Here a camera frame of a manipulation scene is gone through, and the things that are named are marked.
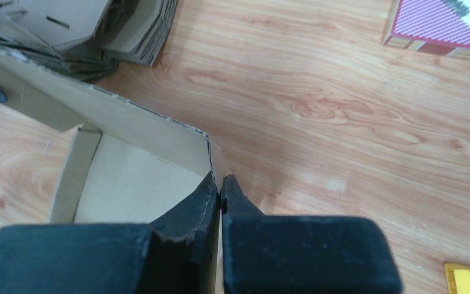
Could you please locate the cardboard box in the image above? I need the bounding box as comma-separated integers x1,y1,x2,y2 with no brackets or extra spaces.
0,38,232,294

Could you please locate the flat cardboard stack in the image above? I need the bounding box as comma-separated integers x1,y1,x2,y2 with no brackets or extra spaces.
0,0,177,83

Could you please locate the yellow triangular plastic frame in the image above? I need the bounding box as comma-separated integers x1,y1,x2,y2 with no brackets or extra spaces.
444,263,470,294

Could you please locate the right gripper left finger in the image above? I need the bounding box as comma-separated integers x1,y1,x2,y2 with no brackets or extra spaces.
0,173,219,293

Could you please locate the pink puzzle box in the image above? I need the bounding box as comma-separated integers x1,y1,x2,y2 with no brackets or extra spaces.
382,0,470,60

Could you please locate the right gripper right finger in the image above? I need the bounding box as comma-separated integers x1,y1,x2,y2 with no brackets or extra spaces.
220,175,403,293

